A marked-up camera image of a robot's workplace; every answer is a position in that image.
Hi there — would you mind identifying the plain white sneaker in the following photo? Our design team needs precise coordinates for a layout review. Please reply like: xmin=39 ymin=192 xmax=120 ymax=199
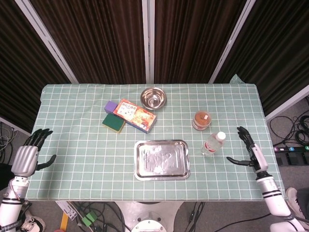
xmin=285 ymin=187 xmax=305 ymax=219

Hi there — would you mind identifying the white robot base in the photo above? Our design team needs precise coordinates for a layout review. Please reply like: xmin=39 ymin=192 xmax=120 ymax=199
xmin=115 ymin=201 xmax=184 ymax=232

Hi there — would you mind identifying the clear plastic water bottle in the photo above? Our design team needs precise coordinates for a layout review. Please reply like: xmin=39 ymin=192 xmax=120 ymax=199
xmin=200 ymin=131 xmax=226 ymax=157

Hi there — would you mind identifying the green checkered tablecloth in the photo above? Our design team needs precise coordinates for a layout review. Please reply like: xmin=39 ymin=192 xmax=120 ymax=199
xmin=25 ymin=74 xmax=288 ymax=202

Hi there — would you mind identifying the rectangular steel tray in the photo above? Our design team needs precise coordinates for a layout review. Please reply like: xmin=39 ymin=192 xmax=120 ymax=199
xmin=134 ymin=139 xmax=191 ymax=181

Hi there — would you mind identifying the purple block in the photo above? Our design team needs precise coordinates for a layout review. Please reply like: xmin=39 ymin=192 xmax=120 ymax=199
xmin=104 ymin=101 xmax=118 ymax=114

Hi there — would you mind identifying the green and yellow sponge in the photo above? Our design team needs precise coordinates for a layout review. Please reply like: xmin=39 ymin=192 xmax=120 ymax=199
xmin=101 ymin=113 xmax=126 ymax=134

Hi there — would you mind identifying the orange snack box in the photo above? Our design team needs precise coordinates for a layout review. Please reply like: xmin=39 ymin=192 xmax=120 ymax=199
xmin=112 ymin=98 xmax=158 ymax=134

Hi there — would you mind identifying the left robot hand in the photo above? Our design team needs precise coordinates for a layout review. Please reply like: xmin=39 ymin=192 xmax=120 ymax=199
xmin=11 ymin=128 xmax=57 ymax=177

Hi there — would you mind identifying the yellow tape strip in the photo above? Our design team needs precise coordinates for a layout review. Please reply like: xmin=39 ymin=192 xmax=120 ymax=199
xmin=59 ymin=212 xmax=69 ymax=232

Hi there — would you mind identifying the green plug block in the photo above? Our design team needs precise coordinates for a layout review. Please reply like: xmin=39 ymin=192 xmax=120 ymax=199
xmin=82 ymin=210 xmax=98 ymax=225

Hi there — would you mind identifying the clear jar with brown lid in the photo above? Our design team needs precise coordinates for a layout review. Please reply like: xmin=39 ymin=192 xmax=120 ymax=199
xmin=191 ymin=110 xmax=213 ymax=131

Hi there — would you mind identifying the steel bowl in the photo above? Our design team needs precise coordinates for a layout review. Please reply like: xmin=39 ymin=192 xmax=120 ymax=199
xmin=140 ymin=87 xmax=168 ymax=111

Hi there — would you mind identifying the black cable bundle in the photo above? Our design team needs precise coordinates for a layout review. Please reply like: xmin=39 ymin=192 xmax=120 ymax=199
xmin=269 ymin=96 xmax=309 ymax=148

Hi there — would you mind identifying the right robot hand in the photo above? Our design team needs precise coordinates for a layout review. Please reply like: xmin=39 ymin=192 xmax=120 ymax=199
xmin=226 ymin=126 xmax=269 ymax=174

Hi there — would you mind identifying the white sneaker with black trim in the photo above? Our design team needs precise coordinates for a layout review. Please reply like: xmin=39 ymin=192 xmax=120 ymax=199
xmin=20 ymin=209 xmax=46 ymax=232

